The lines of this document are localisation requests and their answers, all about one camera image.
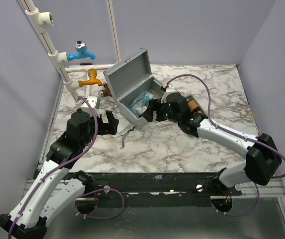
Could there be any blue plastic faucet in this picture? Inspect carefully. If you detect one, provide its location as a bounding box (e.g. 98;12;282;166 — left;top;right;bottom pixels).
66;40;96;61

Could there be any white blue tube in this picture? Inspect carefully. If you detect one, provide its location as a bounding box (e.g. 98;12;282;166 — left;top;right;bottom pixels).
137;105;147;117

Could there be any blue alcohol pad bag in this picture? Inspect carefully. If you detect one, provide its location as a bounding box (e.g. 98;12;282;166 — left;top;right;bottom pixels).
138;91;155;101

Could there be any orange plastic faucet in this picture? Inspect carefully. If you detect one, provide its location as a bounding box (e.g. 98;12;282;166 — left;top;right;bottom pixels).
78;68;103;87

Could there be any brown medicine bottle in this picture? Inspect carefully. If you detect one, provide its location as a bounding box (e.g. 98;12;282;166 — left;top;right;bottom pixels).
187;99;203;114

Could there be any blue white bandage roll pack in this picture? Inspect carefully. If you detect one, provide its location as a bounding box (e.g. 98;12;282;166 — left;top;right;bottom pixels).
129;100;149;116

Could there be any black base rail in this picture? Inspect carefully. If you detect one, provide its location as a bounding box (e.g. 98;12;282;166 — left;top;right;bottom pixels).
78;173;242;208

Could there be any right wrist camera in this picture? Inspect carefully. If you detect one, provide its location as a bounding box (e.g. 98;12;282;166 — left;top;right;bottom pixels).
161;84;176;94

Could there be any grey plastic tray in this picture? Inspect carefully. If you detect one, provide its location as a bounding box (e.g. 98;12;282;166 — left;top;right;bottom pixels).
186;95;208;119

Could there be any brown faucet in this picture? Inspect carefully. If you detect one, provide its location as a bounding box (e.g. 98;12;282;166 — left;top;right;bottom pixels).
98;83;111;97

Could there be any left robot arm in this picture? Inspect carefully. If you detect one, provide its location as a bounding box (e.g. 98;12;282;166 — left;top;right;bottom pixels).
0;109;119;239

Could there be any grey metal medicine box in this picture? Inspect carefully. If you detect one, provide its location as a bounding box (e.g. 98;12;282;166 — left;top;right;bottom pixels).
103;47;164;130

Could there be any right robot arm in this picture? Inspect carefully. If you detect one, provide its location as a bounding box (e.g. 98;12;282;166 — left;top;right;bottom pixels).
143;92;282;195

